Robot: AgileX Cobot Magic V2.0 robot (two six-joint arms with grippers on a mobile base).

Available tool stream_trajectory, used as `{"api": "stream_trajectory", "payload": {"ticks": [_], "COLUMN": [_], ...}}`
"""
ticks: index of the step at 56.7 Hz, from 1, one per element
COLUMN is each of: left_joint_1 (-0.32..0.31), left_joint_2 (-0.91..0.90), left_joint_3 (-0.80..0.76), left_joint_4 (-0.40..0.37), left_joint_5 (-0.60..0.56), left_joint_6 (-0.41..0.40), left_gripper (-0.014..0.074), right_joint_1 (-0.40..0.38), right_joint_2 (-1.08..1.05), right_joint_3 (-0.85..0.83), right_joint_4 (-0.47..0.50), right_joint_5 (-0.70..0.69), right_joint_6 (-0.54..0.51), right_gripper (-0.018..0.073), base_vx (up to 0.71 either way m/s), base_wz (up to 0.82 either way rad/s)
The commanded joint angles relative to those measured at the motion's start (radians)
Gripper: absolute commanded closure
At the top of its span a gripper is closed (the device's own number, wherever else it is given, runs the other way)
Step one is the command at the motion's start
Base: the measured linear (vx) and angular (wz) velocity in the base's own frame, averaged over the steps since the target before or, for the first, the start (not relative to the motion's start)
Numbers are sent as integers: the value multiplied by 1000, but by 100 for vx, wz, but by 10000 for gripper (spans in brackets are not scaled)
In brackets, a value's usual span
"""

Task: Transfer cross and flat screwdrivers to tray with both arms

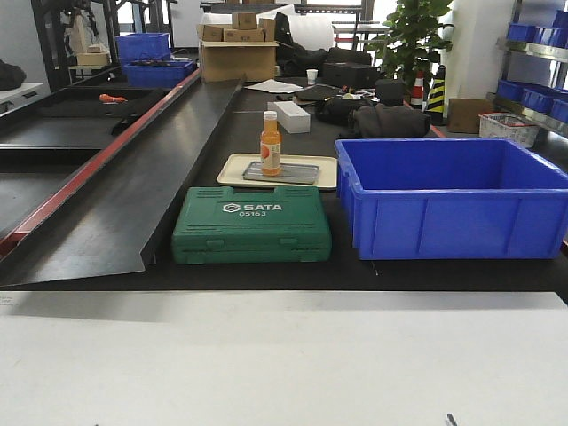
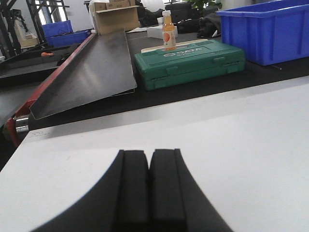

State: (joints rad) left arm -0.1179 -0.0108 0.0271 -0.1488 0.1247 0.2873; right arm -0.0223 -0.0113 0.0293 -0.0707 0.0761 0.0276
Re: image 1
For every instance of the large blue plastic bin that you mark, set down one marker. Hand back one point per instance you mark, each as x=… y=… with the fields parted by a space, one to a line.
x=450 y=198

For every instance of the beige plastic tray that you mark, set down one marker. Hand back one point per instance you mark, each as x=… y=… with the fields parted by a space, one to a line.
x=232 y=172

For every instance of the yellow black traffic cone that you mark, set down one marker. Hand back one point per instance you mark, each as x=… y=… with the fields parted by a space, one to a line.
x=435 y=107

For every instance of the black metal ramp panel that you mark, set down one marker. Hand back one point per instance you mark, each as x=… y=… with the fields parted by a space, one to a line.
x=110 y=217

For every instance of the blue bin on conveyor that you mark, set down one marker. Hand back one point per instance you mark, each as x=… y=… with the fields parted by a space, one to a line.
x=167 y=75

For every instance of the dark folded cloth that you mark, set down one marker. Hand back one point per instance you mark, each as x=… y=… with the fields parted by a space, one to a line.
x=382 y=121

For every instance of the white rectangular box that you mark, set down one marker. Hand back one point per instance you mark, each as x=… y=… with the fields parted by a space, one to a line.
x=291 y=116

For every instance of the white paper cup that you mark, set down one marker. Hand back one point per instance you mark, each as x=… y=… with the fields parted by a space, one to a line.
x=311 y=76

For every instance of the potted green tree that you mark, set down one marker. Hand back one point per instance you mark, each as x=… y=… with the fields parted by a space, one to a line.
x=414 y=40

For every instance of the orange juice bottle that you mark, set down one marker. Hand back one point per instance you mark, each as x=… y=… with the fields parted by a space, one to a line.
x=270 y=142

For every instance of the brown cardboard box floor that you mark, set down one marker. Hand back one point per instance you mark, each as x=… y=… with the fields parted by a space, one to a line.
x=463 y=114

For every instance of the white wire basket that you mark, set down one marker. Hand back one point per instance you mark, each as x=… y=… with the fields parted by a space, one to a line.
x=510 y=126

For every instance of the large cardboard box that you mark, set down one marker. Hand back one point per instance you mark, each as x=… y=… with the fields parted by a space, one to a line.
x=224 y=61

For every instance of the green SATA tool case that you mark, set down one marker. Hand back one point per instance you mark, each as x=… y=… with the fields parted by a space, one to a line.
x=218 y=225

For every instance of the small metal tray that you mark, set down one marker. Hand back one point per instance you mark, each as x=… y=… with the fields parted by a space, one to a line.
x=290 y=173

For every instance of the orange handled tool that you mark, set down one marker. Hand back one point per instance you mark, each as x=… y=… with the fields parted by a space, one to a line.
x=109 y=99

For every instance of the red white traffic cone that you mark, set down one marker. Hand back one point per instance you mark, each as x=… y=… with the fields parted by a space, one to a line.
x=416 y=96

